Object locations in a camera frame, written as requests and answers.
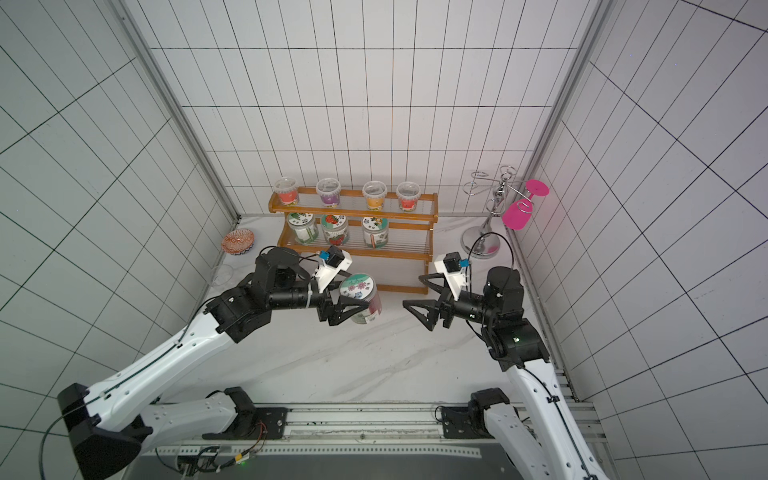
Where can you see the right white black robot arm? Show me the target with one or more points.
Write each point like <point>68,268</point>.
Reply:
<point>552,445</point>

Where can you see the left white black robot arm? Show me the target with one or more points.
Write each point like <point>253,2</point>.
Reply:
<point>112,422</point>

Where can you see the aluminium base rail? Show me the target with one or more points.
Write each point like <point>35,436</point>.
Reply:
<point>336,429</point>

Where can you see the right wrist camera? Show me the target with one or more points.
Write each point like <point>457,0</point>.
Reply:
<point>454,269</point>

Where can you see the orange patterned glass bowl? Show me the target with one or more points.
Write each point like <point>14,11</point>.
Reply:
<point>238,242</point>

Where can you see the small container brown seeds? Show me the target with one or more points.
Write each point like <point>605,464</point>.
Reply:
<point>375,193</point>

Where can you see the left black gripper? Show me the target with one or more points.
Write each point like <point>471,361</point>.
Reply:
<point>335,315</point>

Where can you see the wiring bundle under rail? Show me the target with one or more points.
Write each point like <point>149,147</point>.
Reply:
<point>222,459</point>

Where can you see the small container red seeds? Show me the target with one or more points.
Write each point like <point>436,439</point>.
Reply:
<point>287,191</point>

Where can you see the chrome wine glass rack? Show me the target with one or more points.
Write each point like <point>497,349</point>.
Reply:
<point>477,241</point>

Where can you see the orange wooden two-tier shelf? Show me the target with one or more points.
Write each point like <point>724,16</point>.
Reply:
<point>409,251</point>

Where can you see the strawberry lid jar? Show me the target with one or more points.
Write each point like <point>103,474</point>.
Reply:
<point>335,229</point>

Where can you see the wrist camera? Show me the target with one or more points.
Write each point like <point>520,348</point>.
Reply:
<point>331,263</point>
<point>454,269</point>

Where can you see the red seed jar monkey lid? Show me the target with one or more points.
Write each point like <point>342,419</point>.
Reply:
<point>362,286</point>

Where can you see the pink plastic wine glass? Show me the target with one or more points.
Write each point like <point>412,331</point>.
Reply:
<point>521,211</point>

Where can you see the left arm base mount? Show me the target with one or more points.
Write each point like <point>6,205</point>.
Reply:
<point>264,423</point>

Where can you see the flower label seed jar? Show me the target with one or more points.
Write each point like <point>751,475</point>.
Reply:
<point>375,231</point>

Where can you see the small container purple seeds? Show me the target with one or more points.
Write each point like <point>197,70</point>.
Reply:
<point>329,192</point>

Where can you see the green tree lid jar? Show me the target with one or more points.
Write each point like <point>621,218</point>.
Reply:
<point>304,227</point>

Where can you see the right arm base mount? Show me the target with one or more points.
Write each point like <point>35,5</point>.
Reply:
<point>460,423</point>

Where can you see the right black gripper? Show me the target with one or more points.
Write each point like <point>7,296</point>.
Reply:
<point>444,309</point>

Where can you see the clear glass cup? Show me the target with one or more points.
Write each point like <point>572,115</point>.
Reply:
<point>221,276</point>

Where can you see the small container dark seeds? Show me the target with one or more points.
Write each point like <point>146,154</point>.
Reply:
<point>408,194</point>

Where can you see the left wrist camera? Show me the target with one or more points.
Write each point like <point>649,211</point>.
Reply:
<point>331,263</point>

